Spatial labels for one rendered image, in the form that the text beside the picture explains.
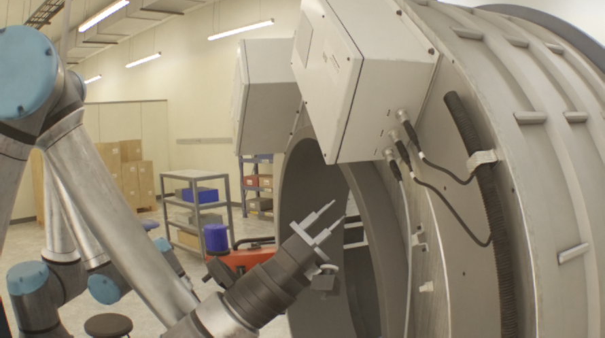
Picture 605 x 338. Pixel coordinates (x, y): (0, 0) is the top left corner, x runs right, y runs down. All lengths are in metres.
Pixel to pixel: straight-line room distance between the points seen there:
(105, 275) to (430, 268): 0.76
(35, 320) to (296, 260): 0.90
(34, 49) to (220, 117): 8.16
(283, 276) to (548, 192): 0.35
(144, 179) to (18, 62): 7.78
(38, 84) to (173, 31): 9.64
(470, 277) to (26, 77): 0.58
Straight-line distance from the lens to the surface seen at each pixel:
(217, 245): 2.05
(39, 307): 1.24
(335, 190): 1.32
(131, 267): 0.67
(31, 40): 0.50
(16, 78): 0.49
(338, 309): 1.46
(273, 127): 1.26
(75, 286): 1.36
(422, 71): 0.56
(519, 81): 0.59
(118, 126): 9.20
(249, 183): 7.29
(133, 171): 8.07
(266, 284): 0.55
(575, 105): 0.66
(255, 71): 1.11
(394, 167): 0.61
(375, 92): 0.55
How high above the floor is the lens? 1.58
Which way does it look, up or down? 4 degrees down
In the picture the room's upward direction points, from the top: 3 degrees counter-clockwise
